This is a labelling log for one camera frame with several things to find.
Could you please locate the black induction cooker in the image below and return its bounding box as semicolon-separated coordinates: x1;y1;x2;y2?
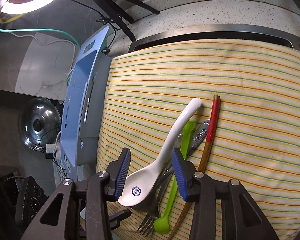
15;176;48;232

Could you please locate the white logo ceramic spoon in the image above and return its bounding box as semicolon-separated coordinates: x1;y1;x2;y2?
119;98;203;207

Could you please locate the green plastic spoon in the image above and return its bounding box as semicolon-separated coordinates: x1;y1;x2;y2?
153;120;201;235

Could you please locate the metal fork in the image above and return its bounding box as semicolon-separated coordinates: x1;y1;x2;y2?
138;119;210;237

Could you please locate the striped yellow cloth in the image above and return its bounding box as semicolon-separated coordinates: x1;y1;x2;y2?
96;39;300;239

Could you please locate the steel pot lid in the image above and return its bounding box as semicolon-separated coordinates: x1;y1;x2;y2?
18;98;61;152

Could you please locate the middle red wooden chopstick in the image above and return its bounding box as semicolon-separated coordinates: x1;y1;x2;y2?
168;95;221;240

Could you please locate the blue plastic drainer basket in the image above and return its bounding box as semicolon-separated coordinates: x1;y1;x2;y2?
61;27;111;181

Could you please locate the black tripod stand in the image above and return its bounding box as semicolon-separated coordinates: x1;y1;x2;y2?
93;0;160;42

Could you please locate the green cable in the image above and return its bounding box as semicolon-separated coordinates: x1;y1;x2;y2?
0;24;82;86

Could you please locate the white cable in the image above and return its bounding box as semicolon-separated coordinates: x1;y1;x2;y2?
0;31;79;77

